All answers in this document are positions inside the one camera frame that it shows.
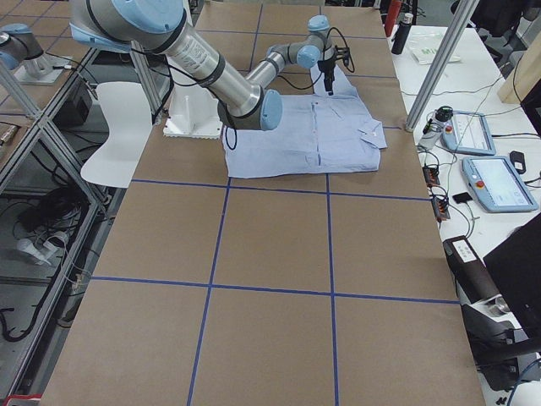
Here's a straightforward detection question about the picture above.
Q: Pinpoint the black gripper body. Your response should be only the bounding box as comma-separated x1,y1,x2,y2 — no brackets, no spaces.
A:
317,46,349,79

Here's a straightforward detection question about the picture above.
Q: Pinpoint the blue striped button shirt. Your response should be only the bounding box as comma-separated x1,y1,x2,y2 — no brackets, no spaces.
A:
224,67,387,178

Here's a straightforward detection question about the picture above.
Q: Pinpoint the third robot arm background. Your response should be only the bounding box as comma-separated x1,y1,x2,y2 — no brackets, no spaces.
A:
1,23,43,70

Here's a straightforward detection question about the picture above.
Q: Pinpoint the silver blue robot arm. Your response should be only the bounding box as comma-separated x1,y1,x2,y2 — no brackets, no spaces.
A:
70,1,282,130
246,14,354,96

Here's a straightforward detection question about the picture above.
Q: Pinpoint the black water bottle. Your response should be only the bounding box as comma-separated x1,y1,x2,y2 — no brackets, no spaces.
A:
391,13,413,55

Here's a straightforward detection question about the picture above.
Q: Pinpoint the red bottle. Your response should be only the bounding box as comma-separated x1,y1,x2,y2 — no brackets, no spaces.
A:
384,0,402,37

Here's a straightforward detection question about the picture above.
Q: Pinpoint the white paper green print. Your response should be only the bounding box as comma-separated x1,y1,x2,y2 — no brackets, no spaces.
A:
407,34,443,65

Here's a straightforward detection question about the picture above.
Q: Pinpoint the far blue teach pendant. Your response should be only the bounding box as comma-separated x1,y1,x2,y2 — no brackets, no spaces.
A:
441,111,496,156

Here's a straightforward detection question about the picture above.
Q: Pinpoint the blue teach pendant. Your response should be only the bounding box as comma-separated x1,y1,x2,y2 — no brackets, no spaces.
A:
441,111,496,156
462,156,539,213

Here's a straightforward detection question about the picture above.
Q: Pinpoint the near blue teach pendant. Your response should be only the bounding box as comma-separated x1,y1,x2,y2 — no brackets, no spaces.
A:
462,156,539,213

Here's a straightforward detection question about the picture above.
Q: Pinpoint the white plastic chair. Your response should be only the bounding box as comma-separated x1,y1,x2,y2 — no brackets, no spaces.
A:
80,81,153,189

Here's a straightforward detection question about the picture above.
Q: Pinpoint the black monitor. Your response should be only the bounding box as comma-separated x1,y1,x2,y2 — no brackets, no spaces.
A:
484,216,540,337

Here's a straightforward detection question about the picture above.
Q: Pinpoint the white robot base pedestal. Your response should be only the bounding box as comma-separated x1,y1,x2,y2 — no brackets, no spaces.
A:
163,83,222,139

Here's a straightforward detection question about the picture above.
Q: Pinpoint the aluminium frame post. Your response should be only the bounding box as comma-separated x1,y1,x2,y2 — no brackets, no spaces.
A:
405,0,479,133

